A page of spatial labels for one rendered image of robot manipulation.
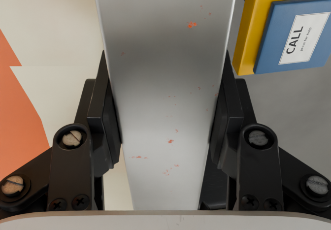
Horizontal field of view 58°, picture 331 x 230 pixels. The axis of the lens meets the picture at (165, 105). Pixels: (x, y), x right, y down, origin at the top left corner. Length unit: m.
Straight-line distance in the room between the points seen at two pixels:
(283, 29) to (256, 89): 1.60
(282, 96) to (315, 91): 0.23
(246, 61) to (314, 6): 0.10
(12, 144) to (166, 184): 0.10
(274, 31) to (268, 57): 0.04
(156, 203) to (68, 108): 0.07
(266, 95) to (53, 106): 1.92
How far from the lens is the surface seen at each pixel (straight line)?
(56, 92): 0.16
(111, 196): 0.25
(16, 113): 0.18
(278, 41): 0.39
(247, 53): 0.40
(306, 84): 2.15
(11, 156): 0.22
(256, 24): 0.38
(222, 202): 1.24
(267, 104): 2.12
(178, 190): 0.16
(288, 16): 0.37
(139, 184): 0.16
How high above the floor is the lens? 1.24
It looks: 42 degrees down
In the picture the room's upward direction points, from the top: 167 degrees clockwise
